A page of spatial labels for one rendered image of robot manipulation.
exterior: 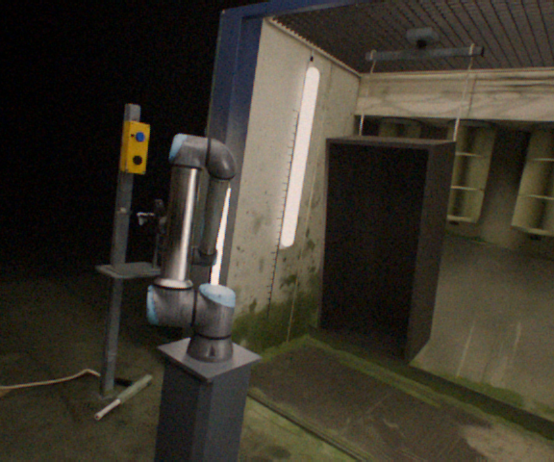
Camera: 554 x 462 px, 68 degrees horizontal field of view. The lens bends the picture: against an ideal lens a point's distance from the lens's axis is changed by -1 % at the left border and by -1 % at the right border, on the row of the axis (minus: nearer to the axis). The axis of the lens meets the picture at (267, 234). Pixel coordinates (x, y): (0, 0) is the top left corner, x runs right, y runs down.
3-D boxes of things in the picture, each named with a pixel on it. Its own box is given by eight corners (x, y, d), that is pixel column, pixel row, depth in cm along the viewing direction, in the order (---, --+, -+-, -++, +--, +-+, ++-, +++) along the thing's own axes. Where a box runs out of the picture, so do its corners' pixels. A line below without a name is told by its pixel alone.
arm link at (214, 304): (233, 338, 163) (239, 295, 160) (188, 335, 159) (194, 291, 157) (229, 323, 177) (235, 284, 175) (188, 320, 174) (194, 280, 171)
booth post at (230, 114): (175, 374, 274) (220, 10, 242) (196, 368, 288) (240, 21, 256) (193, 387, 263) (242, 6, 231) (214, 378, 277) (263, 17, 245)
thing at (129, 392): (124, 367, 266) (155, 375, 260) (123, 374, 267) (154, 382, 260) (67, 403, 220) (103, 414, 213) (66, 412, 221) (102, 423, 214)
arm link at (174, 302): (189, 332, 158) (213, 135, 154) (142, 329, 155) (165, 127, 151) (188, 321, 173) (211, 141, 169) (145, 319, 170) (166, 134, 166)
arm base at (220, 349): (208, 368, 157) (212, 343, 155) (176, 348, 168) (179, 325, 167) (242, 355, 171) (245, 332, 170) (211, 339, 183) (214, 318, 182)
